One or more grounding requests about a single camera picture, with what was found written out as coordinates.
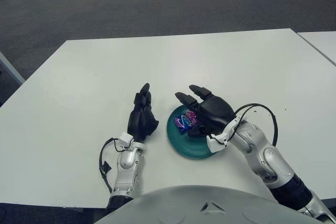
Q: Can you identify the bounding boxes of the white neighbouring table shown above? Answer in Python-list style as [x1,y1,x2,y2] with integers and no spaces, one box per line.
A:
[296,31,336,66]

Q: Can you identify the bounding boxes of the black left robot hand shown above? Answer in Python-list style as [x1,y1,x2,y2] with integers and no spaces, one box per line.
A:
[127,82,160,142]

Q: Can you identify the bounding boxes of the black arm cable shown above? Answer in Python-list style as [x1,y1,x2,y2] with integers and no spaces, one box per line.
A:
[230,103,278,147]
[99,137,132,193]

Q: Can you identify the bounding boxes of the grey desk edge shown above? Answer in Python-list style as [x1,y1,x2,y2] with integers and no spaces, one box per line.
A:
[0,50,26,86]

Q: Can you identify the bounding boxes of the teal ribbed plate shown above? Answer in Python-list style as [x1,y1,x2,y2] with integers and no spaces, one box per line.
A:
[166,104,226,159]

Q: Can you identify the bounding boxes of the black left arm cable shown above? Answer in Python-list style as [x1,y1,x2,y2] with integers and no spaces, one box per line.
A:
[99,137,132,193]

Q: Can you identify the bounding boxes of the grey robot torso shell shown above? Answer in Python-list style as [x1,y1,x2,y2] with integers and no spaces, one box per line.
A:
[94,185,320,224]

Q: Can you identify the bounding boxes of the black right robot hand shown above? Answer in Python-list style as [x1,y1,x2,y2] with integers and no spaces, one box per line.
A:
[174,84,236,138]

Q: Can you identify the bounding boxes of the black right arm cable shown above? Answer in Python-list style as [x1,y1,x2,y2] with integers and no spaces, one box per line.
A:
[230,103,278,147]

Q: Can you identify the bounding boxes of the blue purple gum pack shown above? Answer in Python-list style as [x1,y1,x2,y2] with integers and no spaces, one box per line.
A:
[173,110,202,135]

